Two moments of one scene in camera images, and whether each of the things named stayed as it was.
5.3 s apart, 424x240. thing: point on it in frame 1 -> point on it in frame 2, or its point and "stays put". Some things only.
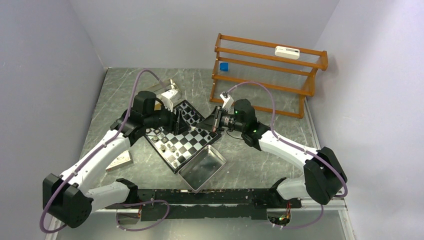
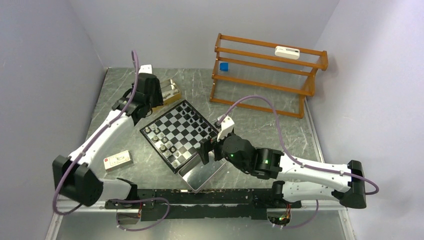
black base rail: (157, 205) stays put
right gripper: (211, 124) -> (207, 146)
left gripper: (176, 124) -> (158, 100)
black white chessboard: (177, 150) stays put
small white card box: (125, 159) stays put
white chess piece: (177, 154) stays put
